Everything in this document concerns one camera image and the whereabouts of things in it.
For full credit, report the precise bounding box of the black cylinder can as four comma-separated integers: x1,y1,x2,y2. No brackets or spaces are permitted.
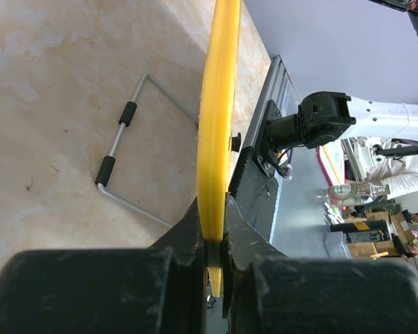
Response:
330,220,392,244

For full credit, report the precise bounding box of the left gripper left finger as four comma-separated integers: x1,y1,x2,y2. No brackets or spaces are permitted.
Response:
0,203,207,333

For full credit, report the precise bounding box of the clear glass bottle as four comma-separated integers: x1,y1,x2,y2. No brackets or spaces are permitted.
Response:
324,182,390,208

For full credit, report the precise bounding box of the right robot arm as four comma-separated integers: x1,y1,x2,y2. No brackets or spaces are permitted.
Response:
261,1,418,148

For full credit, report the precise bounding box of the cardboard boxes background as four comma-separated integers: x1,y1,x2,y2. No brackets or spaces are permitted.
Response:
345,212,415,259

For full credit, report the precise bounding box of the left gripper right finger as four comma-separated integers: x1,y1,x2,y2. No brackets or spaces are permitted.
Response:
224,196,418,333

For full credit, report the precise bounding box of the person in white shirt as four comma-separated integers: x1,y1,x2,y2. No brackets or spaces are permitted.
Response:
364,155,418,200

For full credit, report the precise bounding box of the yellow framed whiteboard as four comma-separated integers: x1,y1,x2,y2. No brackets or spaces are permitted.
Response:
95,1,242,297

